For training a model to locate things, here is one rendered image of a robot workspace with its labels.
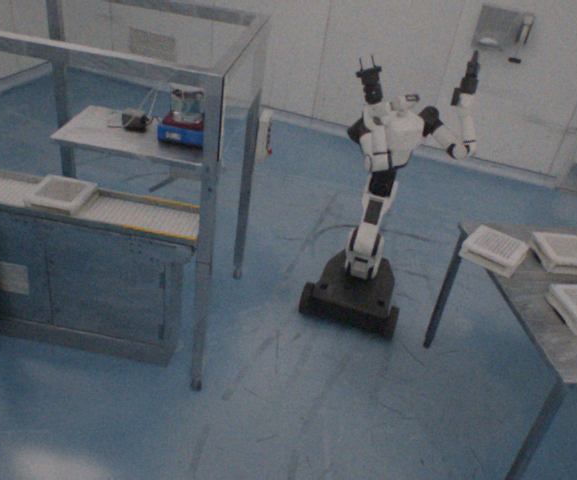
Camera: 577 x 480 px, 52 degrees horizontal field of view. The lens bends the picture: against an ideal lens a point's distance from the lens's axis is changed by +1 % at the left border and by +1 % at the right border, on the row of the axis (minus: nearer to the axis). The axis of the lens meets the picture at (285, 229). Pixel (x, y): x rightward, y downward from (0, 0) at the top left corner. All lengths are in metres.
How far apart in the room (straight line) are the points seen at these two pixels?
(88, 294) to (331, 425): 1.37
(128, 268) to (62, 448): 0.84
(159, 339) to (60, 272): 0.59
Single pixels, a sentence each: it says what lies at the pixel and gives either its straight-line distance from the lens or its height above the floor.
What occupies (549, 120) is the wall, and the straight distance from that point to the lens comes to 5.97.
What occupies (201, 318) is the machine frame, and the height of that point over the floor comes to 0.49.
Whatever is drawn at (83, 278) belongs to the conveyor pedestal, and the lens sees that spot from 3.04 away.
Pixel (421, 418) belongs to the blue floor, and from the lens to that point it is 3.27.
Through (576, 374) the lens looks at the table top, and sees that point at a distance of 2.51.
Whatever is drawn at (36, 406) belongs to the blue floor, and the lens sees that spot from 3.16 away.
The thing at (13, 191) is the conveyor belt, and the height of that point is 0.85.
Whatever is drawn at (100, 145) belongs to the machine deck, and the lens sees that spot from 2.48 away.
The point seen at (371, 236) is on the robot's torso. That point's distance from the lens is 3.29.
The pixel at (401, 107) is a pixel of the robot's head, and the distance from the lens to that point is 3.19.
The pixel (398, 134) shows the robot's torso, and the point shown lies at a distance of 3.17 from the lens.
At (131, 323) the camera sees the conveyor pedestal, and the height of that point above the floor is 0.27.
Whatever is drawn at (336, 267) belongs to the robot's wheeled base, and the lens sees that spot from 3.80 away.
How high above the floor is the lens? 2.35
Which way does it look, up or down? 32 degrees down
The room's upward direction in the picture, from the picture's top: 9 degrees clockwise
